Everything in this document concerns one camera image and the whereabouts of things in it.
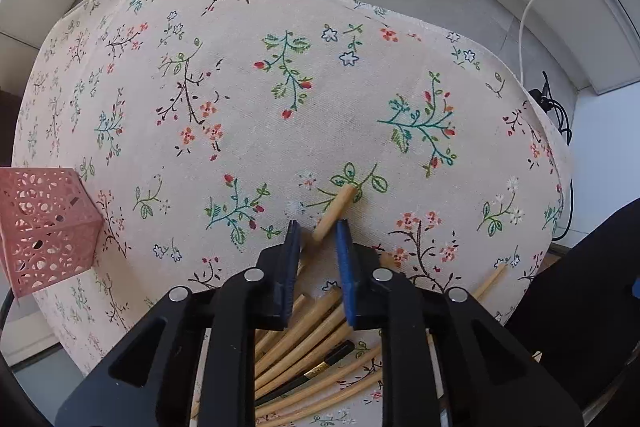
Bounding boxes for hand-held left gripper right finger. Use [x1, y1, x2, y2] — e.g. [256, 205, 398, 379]
[335, 219, 583, 427]

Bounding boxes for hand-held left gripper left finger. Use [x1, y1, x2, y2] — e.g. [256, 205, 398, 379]
[54, 219, 303, 427]

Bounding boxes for bamboo chopstick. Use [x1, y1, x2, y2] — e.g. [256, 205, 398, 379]
[311, 185, 357, 243]

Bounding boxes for bunch of bamboo chopsticks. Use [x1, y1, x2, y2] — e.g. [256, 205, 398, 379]
[192, 257, 508, 427]

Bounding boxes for black chopstick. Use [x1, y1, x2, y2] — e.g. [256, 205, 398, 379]
[255, 341, 356, 400]

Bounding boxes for pink perforated chopstick holder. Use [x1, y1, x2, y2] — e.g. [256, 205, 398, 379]
[0, 167, 104, 299]

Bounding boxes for floral tablecloth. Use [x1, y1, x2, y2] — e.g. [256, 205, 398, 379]
[10, 0, 575, 427]

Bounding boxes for black cable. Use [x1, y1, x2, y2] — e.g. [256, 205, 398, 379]
[527, 72, 576, 243]

